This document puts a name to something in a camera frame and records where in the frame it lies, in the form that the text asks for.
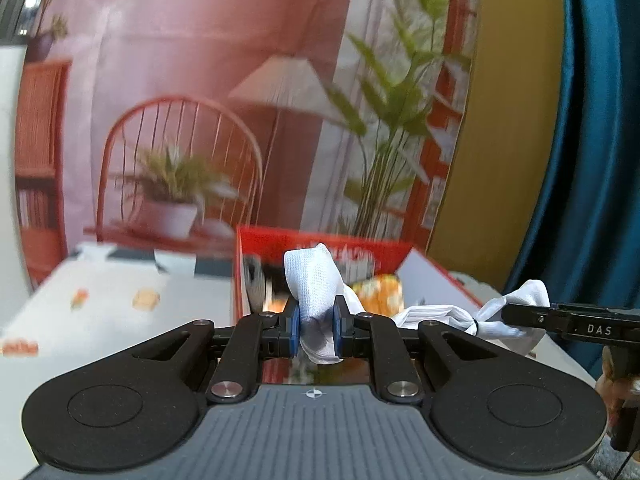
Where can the orange patterned cloth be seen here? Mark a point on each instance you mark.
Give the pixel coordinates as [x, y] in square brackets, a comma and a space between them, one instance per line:
[380, 295]

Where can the red cardboard box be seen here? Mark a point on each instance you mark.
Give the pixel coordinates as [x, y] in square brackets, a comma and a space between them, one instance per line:
[270, 242]

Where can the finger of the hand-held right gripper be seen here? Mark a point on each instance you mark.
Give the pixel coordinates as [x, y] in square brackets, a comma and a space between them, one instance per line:
[525, 316]

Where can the white mesh cloth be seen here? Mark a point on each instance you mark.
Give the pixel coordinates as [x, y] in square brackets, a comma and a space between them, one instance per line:
[311, 280]

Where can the person's right hand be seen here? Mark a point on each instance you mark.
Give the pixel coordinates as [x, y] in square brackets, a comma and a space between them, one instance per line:
[611, 375]

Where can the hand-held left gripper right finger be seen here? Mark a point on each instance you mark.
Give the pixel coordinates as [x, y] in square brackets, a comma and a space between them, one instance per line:
[338, 332]

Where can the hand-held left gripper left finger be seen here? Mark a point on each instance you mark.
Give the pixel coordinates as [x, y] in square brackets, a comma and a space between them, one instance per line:
[295, 332]

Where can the blue curtain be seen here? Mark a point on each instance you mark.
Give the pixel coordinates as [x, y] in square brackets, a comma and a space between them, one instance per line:
[590, 135]

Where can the printed wall backdrop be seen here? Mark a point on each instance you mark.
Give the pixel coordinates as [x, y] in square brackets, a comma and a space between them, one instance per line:
[210, 60]

